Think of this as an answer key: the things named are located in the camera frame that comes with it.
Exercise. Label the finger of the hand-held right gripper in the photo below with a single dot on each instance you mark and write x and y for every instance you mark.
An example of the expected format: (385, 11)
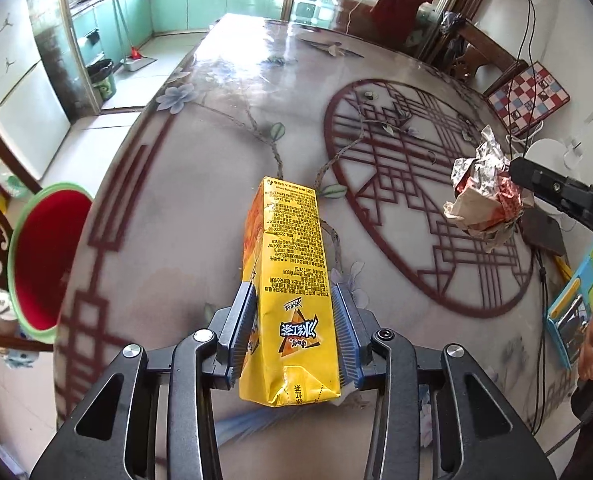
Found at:
(561, 190)

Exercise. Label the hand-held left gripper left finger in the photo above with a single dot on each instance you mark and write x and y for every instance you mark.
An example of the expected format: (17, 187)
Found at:
(241, 330)

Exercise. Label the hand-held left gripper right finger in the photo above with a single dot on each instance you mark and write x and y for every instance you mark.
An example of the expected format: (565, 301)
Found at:
(344, 335)

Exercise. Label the red and beige wrapper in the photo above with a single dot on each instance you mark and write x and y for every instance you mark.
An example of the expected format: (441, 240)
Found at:
(481, 200)

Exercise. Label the yellow drink carton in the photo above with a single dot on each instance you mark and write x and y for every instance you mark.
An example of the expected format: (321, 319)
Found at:
(291, 260)

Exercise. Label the red basin with green rim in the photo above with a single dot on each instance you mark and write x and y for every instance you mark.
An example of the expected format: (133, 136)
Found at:
(41, 265)

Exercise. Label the black trash can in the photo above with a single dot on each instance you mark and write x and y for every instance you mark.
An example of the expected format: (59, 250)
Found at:
(104, 80)

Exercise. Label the dark red phone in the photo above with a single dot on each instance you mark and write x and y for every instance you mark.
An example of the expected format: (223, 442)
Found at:
(543, 232)

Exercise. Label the blue toy box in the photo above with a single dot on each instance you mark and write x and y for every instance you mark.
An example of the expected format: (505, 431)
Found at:
(571, 310)

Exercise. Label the checkered seat cushion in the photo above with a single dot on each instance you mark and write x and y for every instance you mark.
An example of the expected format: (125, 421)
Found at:
(528, 95)

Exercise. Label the brown wooden chair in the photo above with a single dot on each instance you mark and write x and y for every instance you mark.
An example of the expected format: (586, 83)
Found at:
(486, 50)

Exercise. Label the red hanging cloth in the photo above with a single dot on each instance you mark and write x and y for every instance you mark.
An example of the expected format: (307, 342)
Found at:
(404, 0)

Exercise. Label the red mop with dustpan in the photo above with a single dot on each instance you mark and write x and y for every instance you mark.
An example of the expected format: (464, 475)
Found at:
(136, 55)

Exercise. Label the teal kitchen cabinets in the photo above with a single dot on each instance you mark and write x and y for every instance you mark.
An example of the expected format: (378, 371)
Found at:
(216, 0)

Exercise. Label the white refrigerator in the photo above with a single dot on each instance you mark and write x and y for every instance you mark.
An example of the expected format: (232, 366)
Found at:
(16, 85)

